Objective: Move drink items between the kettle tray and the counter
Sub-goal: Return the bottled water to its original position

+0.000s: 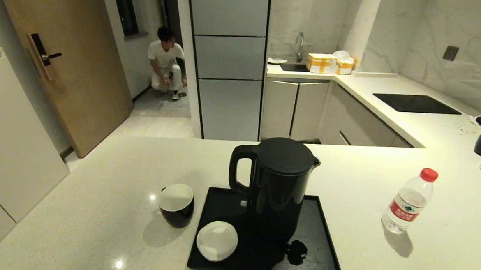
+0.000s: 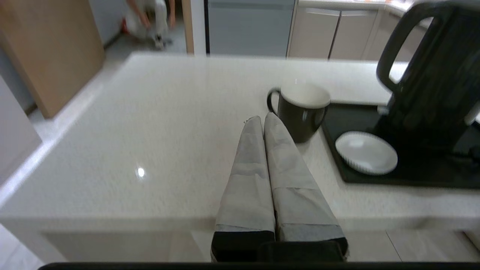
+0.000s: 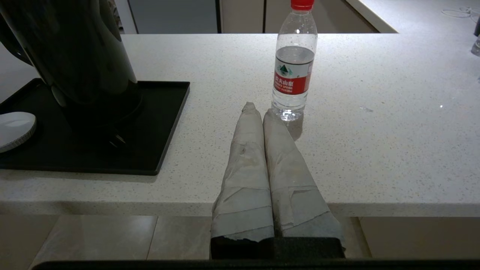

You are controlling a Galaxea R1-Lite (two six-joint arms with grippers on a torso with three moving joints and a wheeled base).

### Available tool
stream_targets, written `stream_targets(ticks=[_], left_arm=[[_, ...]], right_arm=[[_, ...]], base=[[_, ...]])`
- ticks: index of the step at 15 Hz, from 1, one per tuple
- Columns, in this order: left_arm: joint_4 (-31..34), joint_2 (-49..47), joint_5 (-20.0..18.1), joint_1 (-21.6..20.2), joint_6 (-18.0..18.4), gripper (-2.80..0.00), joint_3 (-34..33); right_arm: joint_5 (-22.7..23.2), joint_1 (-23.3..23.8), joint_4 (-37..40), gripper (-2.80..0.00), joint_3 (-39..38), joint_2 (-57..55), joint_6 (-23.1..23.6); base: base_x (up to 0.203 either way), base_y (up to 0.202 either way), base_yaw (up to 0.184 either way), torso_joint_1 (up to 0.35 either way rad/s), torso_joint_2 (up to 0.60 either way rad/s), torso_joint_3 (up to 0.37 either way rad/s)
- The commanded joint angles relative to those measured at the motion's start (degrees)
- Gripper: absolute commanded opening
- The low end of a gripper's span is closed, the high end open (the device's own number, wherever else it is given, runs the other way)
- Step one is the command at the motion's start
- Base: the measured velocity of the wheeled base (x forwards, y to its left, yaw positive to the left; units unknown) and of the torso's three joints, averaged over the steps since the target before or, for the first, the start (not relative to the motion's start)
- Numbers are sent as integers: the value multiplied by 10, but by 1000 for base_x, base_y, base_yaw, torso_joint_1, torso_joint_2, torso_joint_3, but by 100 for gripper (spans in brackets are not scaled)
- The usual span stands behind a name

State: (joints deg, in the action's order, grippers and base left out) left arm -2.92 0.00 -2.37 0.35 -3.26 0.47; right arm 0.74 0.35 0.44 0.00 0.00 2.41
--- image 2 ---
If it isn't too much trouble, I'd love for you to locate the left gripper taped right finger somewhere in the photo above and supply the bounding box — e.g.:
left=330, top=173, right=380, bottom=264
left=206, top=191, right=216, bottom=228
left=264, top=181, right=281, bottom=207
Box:
left=264, top=112, right=349, bottom=262

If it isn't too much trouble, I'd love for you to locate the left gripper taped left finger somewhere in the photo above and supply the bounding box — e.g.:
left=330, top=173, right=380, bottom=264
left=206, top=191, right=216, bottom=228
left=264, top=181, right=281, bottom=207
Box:
left=211, top=115, right=276, bottom=262

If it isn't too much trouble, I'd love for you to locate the black cup white inside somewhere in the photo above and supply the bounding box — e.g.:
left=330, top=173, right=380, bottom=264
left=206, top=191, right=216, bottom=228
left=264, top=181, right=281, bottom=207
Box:
left=267, top=82, right=332, bottom=144

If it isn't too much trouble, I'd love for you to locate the black electric kettle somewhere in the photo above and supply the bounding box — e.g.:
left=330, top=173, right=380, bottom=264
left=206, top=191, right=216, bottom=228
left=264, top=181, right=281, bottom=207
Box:
left=376, top=0, right=480, bottom=150

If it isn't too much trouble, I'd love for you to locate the white saucer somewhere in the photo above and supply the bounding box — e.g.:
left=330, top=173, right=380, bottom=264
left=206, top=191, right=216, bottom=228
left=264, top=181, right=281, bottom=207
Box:
left=335, top=131, right=398, bottom=176

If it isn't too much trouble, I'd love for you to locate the black rectangular tray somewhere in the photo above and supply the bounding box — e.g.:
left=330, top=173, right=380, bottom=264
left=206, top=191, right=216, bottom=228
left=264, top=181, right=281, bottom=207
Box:
left=321, top=102, right=480, bottom=189

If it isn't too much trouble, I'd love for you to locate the beige cabinet door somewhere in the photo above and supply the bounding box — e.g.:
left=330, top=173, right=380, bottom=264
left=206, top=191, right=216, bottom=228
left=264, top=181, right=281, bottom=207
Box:
left=330, top=9, right=379, bottom=61
left=287, top=7, right=342, bottom=59

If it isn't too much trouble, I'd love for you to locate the person in white clothes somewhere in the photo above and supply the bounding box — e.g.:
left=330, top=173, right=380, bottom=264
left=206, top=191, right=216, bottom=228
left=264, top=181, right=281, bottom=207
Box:
left=124, top=0, right=177, bottom=49

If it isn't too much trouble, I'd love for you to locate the brown wooden door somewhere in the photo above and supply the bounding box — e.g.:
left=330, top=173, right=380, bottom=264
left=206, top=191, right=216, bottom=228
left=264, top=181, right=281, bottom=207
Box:
left=0, top=0, right=105, bottom=119

